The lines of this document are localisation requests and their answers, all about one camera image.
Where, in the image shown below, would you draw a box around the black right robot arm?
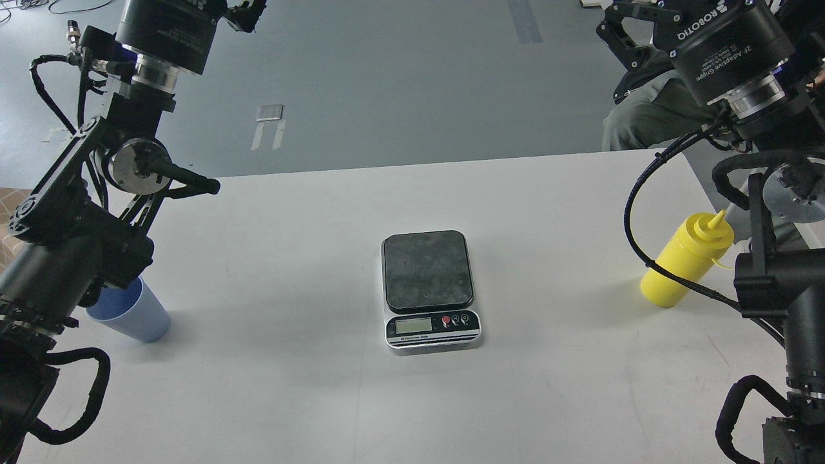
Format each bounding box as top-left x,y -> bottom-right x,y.
597,1 -> 823,463

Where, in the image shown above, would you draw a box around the digital kitchen scale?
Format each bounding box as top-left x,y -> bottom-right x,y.
380,230 -> 483,354

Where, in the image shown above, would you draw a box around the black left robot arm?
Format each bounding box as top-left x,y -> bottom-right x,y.
2,1 -> 266,463

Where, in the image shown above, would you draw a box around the blue ribbed plastic cup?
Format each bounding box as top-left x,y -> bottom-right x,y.
86,277 -> 171,343

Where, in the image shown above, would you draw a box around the tan checkered cloth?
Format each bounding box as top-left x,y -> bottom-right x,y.
1,188 -> 32,273

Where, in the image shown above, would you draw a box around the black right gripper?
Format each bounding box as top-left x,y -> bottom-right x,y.
596,1 -> 795,105

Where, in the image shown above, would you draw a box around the black floor cables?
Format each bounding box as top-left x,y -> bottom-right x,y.
0,0 -> 117,24

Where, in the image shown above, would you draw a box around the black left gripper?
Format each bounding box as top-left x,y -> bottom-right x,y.
116,0 -> 266,75

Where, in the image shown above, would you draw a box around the grey floor plate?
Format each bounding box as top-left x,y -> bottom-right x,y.
255,104 -> 285,122

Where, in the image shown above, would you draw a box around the yellow squeeze bottle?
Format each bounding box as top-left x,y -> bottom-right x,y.
640,209 -> 735,308

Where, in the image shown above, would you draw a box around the seated person in dark clothes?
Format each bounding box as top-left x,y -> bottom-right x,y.
601,49 -> 724,151

